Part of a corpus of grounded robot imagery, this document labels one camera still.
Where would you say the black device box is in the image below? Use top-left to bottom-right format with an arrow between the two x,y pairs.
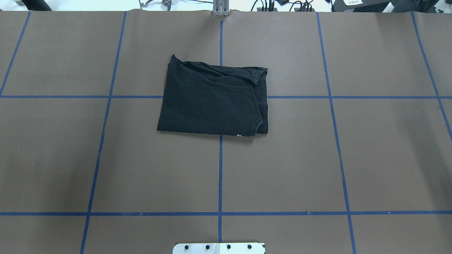
332,0 -> 391,13

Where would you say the aluminium frame post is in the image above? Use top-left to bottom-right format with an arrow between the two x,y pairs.
213,0 -> 230,17

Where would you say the black t-shirt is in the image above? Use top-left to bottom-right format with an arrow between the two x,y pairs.
157,55 -> 269,137

